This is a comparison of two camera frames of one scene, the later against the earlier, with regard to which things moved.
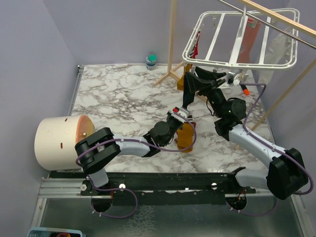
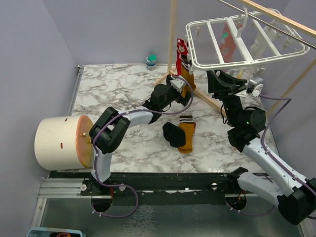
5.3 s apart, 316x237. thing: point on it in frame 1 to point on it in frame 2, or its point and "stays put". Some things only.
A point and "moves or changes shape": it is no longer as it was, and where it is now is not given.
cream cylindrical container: (55, 138) stays put
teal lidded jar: (151, 60) stays put
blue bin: (37, 232) stays put
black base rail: (205, 188) stays put
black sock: (192, 84) to (174, 135)
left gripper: (170, 117) to (179, 98)
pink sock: (250, 38) to (227, 44)
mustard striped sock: (185, 138) stays put
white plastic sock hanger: (295, 11) moves or changes shape
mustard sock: (180, 83) moves or changes shape
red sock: (195, 53) to (182, 50)
